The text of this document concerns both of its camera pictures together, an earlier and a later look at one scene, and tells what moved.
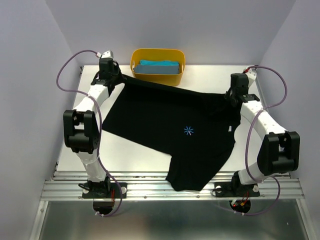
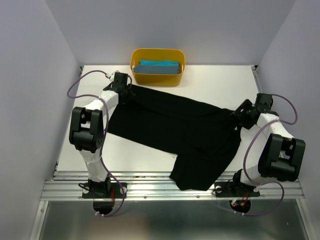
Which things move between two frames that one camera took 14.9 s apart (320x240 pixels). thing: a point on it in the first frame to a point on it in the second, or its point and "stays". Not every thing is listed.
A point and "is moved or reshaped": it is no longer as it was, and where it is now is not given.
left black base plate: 105,190 stays
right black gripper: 227,95 to 246,104
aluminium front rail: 155,186 stays
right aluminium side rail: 261,87 stays
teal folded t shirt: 159,62 stays
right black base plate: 229,189 stays
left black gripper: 116,68 to 129,96
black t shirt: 195,127 is moved or reshaped
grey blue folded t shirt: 156,69 stays
